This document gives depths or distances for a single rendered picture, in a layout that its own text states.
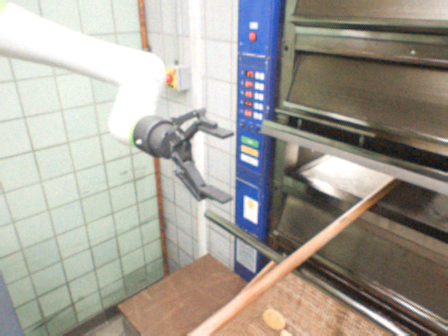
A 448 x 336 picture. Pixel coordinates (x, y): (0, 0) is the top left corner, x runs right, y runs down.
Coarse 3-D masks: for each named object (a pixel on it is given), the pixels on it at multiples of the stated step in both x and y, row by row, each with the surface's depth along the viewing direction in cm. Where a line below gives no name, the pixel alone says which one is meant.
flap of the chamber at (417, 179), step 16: (272, 128) 110; (304, 128) 114; (320, 128) 117; (304, 144) 102; (320, 144) 98; (368, 144) 103; (352, 160) 92; (368, 160) 89; (416, 160) 92; (432, 160) 94; (400, 176) 84; (416, 176) 81
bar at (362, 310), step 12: (204, 216) 111; (216, 216) 108; (228, 228) 103; (240, 228) 102; (252, 240) 97; (264, 252) 94; (276, 252) 92; (300, 264) 89; (300, 276) 86; (312, 276) 85; (324, 288) 82; (336, 288) 81; (336, 300) 80; (348, 300) 78; (360, 312) 76; (372, 312) 75; (372, 324) 74; (384, 324) 73; (396, 324) 72
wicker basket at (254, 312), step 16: (272, 288) 145; (256, 304) 141; (272, 304) 146; (288, 304) 140; (304, 304) 135; (336, 304) 125; (240, 320) 136; (256, 320) 144; (288, 320) 140; (320, 320) 130; (336, 320) 125; (352, 320) 121
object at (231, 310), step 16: (384, 192) 115; (368, 208) 109; (336, 224) 98; (320, 240) 92; (304, 256) 87; (272, 272) 81; (288, 272) 83; (256, 288) 77; (240, 304) 73; (208, 320) 69; (224, 320) 70
